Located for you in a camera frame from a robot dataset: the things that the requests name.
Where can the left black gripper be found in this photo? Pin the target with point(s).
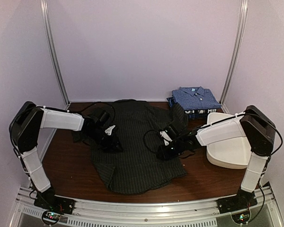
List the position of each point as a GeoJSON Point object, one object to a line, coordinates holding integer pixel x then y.
{"type": "Point", "coordinates": [111, 145]}

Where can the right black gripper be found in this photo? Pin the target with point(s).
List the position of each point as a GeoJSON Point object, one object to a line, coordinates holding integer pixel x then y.
{"type": "Point", "coordinates": [164, 154]}

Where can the dark striped long sleeve shirt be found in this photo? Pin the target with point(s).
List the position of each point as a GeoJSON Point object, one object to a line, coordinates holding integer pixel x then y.
{"type": "Point", "coordinates": [136, 169]}

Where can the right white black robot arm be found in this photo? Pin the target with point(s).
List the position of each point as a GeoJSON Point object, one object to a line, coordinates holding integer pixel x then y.
{"type": "Point", "coordinates": [260, 132]}

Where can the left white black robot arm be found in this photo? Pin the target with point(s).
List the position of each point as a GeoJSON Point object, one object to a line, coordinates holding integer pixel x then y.
{"type": "Point", "coordinates": [31, 118]}

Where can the dark blue printed folded shirt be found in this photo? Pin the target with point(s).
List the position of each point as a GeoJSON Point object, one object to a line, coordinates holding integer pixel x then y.
{"type": "Point", "coordinates": [194, 114]}

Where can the blue checked folded shirt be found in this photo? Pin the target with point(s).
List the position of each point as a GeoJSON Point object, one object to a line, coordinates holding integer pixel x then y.
{"type": "Point", "coordinates": [195, 98]}

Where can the white plastic bin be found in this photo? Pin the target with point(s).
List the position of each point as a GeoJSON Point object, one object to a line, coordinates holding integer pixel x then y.
{"type": "Point", "coordinates": [226, 142]}

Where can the left circuit board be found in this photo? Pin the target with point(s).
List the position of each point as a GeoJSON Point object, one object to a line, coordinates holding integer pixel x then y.
{"type": "Point", "coordinates": [50, 217]}

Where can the circuit board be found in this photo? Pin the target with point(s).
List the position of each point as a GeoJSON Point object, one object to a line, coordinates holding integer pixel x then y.
{"type": "Point", "coordinates": [50, 217]}
{"type": "Point", "coordinates": [241, 218]}

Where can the right circuit board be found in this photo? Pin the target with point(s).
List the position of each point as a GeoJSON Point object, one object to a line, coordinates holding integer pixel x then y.
{"type": "Point", "coordinates": [241, 218]}

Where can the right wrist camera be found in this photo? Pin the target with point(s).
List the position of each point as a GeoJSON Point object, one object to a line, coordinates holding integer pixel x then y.
{"type": "Point", "coordinates": [165, 137]}

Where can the front aluminium rail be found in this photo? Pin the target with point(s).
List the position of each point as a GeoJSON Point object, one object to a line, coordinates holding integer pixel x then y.
{"type": "Point", "coordinates": [199, 213]}

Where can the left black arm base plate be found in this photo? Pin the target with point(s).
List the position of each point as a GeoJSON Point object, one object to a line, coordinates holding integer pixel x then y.
{"type": "Point", "coordinates": [55, 203]}

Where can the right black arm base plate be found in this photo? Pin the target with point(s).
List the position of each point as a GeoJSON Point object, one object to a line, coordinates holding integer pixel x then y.
{"type": "Point", "coordinates": [236, 202]}

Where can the right aluminium frame post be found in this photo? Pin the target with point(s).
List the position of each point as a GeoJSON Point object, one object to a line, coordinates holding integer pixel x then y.
{"type": "Point", "coordinates": [243, 13]}

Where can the aluminium frame post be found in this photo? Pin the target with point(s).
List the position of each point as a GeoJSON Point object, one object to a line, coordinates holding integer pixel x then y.
{"type": "Point", "coordinates": [243, 13]}
{"type": "Point", "coordinates": [52, 50]}

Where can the left aluminium frame post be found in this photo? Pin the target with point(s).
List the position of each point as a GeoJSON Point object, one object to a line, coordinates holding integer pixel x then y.
{"type": "Point", "coordinates": [52, 50]}

